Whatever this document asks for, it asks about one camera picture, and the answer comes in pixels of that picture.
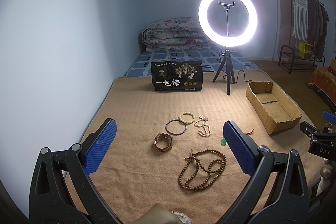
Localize green pendant red cord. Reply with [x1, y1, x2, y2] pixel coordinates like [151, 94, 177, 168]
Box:
[220, 128, 255, 147]

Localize brown wooden bead mala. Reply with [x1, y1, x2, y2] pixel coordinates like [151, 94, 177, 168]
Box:
[178, 149, 227, 192]

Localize white pearl necklace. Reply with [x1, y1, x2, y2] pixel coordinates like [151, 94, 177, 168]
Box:
[194, 114, 211, 138]

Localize brown leather wristwatch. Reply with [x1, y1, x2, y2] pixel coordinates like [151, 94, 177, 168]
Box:
[153, 132, 173, 152]

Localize blue metal bangle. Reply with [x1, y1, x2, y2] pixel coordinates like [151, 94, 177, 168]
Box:
[165, 119, 187, 136]

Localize cream bead bracelet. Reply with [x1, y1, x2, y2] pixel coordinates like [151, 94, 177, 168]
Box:
[178, 112, 196, 125]

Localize plush toy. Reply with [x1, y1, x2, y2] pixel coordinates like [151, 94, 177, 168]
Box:
[317, 159, 334, 195]

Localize orange covered table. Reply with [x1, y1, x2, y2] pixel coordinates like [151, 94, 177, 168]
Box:
[307, 59, 336, 105]

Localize cardboard box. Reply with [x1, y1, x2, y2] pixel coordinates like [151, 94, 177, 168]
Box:
[245, 81, 302, 135]

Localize yellow box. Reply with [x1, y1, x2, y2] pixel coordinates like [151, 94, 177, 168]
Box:
[298, 41, 314, 59]

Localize black clothes rack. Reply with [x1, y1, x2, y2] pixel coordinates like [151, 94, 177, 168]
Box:
[277, 0, 329, 74]

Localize dark hanging clothes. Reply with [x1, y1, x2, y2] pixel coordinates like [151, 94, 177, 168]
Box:
[307, 0, 327, 51]

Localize black tripod stand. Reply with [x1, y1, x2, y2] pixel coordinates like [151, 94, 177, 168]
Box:
[212, 48, 240, 96]

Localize white striped hanging cloth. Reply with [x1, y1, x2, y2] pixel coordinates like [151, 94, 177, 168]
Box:
[291, 0, 308, 41]

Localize blue patterned bedsheet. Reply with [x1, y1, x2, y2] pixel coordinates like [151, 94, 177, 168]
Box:
[123, 45, 257, 78]

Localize tan blanket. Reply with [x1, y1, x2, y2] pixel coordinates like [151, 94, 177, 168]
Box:
[88, 70, 323, 223]

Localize black snack bag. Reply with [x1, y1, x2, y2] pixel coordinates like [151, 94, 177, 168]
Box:
[151, 61, 203, 92]

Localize folded floral quilt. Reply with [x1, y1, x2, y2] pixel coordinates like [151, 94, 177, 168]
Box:
[141, 17, 210, 51]

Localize black power cable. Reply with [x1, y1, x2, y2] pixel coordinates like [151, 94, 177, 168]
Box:
[209, 47, 263, 83]

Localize ring light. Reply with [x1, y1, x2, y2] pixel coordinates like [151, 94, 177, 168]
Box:
[198, 0, 258, 47]

